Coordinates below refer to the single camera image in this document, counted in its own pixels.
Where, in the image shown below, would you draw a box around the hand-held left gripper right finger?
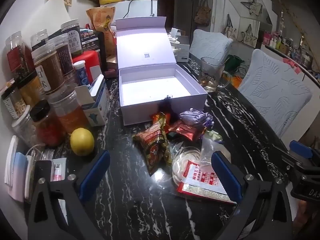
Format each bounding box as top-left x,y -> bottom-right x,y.
212,151 -> 293,240

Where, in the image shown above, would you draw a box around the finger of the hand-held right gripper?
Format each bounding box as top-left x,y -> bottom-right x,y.
289,141 -> 320,160
281,152 -> 320,175

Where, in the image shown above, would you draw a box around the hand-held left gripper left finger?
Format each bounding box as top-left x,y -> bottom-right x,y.
27,150 -> 111,240

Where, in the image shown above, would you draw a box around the red white printed packet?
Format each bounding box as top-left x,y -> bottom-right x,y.
177,160 -> 237,204

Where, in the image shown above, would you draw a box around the white coil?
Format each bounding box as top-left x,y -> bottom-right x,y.
171,146 -> 203,188

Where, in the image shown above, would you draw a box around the light green tea packet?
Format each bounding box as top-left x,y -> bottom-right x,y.
204,130 -> 223,143

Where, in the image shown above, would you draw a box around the brown green cereal packet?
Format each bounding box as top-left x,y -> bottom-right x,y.
132,125 -> 173,177

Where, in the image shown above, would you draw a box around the dark red chocolate packet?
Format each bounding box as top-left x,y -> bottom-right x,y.
167,120 -> 207,142

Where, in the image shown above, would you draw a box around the purple fabric sachet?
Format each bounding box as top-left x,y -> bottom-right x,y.
179,109 -> 214,130

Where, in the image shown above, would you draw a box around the red orange candy packet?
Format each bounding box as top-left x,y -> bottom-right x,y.
150,112 -> 172,130

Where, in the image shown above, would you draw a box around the lavender gift box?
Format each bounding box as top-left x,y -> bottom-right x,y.
115,17 -> 208,126

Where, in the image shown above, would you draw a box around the yellow lemon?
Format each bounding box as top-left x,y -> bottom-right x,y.
70,127 -> 95,156

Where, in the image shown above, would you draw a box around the small pink label packet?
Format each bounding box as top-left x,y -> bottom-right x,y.
51,158 -> 67,182

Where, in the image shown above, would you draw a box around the light blue quilted chair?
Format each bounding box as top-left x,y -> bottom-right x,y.
237,49 -> 313,139
189,29 -> 233,63

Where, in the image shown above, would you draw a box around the blue white carton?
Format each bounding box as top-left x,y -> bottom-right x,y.
74,74 -> 110,127

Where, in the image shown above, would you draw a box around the clear jar orange contents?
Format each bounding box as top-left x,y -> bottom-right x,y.
49,89 -> 89,133

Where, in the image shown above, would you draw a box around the black lid jar red contents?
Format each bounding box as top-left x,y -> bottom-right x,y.
29,99 -> 66,147

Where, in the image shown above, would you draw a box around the clear jar white lid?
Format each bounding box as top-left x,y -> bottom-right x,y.
11,112 -> 44,148

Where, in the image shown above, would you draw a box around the white flat case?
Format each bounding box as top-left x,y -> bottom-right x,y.
4,135 -> 18,187

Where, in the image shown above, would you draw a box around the dark purple tassel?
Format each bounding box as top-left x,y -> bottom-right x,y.
160,94 -> 173,113

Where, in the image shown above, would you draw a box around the blue tube white cap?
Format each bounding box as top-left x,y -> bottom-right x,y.
73,60 -> 90,87

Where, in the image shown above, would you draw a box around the glass mug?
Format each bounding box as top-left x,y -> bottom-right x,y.
199,57 -> 232,93

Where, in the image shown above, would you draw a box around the row of small bottles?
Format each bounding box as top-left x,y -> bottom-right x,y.
261,30 -> 315,68

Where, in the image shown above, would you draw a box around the small jar yellow contents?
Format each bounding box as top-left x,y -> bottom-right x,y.
16,71 -> 45,105

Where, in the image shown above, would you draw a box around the dark green bag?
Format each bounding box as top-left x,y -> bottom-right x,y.
224,54 -> 245,73

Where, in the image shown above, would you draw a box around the small jar pale sticks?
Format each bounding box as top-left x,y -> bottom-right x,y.
1,79 -> 27,119

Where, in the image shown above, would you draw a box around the brown contents jar white label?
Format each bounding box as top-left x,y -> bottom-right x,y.
31,42 -> 67,95

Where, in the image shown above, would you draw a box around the red plastic container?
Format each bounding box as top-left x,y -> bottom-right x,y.
72,50 -> 102,85

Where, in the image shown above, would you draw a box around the dark contents clear jar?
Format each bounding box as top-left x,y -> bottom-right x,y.
49,34 -> 75,78

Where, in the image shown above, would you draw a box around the white printed tote bag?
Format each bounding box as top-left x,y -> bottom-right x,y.
240,24 -> 259,48
223,14 -> 238,40
241,0 -> 263,18

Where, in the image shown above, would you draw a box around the black printed box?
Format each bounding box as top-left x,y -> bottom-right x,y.
80,29 -> 108,73

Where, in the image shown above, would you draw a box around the grey white box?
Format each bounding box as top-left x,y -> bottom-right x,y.
172,35 -> 191,63

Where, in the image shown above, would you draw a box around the tall jar dark label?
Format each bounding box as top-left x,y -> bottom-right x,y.
60,19 -> 83,55

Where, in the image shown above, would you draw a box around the red contents clear jar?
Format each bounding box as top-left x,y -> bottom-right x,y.
5,31 -> 33,75

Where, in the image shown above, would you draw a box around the empty clear jar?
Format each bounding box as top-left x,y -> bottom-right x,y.
30,29 -> 49,50

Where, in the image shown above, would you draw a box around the printed kraft paper bag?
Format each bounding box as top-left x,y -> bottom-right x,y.
86,6 -> 117,55

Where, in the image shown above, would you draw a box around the white plastic board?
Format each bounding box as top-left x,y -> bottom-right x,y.
25,0 -> 72,38

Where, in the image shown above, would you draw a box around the brown patterned tote bag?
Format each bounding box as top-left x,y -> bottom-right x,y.
194,0 -> 212,26

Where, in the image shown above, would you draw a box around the brown wooden door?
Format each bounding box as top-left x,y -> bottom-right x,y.
158,0 -> 175,28

